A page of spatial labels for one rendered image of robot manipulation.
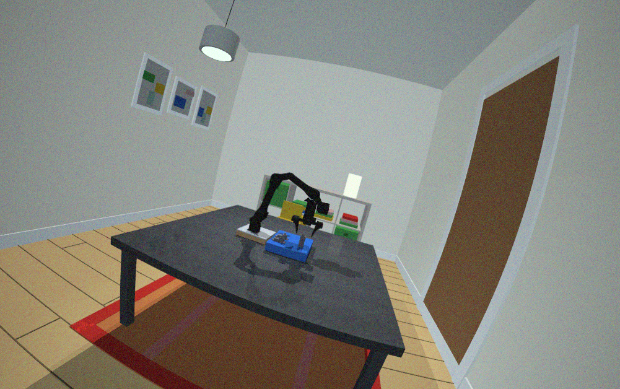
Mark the blue flat rectangular block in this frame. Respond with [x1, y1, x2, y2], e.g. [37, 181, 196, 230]
[265, 230, 313, 263]

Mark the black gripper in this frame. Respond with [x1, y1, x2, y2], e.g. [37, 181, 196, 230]
[291, 210, 323, 237]

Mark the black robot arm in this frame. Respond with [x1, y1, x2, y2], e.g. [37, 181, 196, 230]
[247, 172, 330, 233]

